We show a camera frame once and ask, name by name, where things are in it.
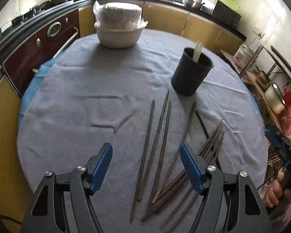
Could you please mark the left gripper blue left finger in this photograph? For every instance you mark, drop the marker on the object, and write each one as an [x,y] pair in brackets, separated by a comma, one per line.
[97,168]

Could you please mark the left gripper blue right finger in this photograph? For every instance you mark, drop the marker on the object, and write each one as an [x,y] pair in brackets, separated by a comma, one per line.
[194,167]

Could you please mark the person's right hand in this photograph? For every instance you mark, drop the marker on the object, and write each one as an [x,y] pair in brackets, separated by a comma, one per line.
[275,192]

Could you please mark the black chopstick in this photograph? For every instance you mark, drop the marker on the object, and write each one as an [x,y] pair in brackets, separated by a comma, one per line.
[207,135]

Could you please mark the large steel pot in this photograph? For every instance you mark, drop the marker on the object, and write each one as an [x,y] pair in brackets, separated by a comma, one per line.
[275,98]

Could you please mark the grey table cloth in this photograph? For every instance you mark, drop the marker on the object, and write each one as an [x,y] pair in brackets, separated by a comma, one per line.
[94,95]

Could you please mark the black utensil holder cup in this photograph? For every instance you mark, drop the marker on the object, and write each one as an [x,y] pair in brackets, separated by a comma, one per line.
[189,75]

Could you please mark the yellow lower cabinets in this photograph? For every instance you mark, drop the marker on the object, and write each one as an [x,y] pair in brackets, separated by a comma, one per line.
[168,17]

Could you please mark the white rice cooker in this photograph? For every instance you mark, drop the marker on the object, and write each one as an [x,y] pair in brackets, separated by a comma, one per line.
[243,55]

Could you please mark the white plastic spoon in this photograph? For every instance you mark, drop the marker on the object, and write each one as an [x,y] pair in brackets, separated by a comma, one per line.
[197,51]

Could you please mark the dark red built-in oven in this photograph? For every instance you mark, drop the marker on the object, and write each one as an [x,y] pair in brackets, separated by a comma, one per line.
[45,44]

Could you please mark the white stacked bowls in plastic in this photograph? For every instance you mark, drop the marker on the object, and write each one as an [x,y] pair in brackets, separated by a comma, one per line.
[118,25]

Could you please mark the green plastic basin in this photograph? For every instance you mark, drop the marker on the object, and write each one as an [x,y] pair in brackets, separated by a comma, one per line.
[231,4]

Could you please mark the black microwave oven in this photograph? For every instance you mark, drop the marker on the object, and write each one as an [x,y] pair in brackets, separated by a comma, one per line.
[221,12]

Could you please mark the steel pan on counter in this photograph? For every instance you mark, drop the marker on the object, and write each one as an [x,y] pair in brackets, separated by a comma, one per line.
[192,4]

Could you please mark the gas stove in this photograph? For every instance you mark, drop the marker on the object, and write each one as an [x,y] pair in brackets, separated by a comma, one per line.
[19,20]

